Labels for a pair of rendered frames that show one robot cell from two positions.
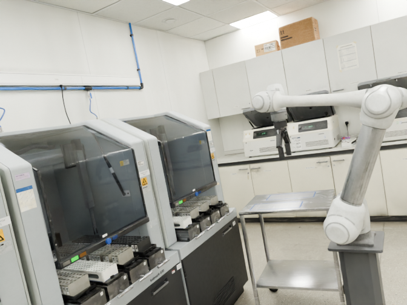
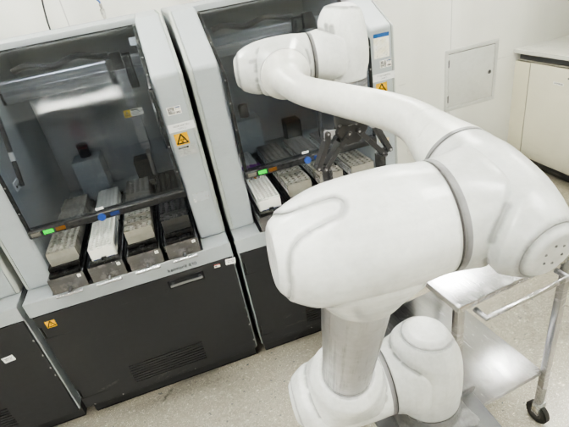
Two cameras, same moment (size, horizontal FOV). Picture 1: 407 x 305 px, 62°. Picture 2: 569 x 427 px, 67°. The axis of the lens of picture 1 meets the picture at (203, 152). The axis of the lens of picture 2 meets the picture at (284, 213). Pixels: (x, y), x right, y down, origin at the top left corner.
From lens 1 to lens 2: 1.54 m
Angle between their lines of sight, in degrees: 50
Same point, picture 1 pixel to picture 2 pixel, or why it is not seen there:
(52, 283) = (26, 249)
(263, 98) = (239, 69)
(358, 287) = not seen: outside the picture
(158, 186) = (216, 145)
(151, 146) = (200, 81)
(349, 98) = (408, 137)
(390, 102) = (290, 286)
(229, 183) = (545, 99)
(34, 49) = not seen: outside the picture
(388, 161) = not seen: outside the picture
